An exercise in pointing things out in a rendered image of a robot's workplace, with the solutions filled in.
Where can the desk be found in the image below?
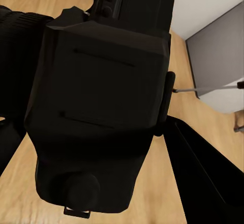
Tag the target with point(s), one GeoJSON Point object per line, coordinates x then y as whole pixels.
{"type": "Point", "coordinates": [217, 57]}

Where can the camera tripod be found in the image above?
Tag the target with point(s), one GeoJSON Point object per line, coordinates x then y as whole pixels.
{"type": "Point", "coordinates": [239, 85]}

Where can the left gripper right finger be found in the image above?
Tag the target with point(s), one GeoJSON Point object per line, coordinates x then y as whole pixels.
{"type": "Point", "coordinates": [210, 186]}

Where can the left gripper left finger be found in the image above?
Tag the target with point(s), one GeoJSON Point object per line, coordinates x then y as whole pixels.
{"type": "Point", "coordinates": [12, 132]}

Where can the digital camera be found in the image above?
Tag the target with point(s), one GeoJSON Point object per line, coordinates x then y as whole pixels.
{"type": "Point", "coordinates": [93, 88]}

